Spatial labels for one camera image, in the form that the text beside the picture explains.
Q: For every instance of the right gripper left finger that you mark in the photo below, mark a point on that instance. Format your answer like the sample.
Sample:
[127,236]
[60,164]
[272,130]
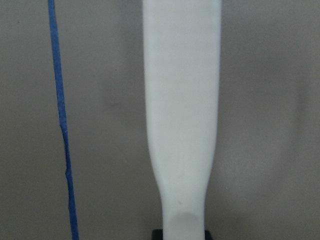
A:
[157,234]

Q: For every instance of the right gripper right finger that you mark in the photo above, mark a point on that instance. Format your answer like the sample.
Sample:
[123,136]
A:
[208,235]

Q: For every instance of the beige hand brush black bristles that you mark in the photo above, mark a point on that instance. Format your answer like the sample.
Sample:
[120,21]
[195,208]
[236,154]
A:
[181,46]

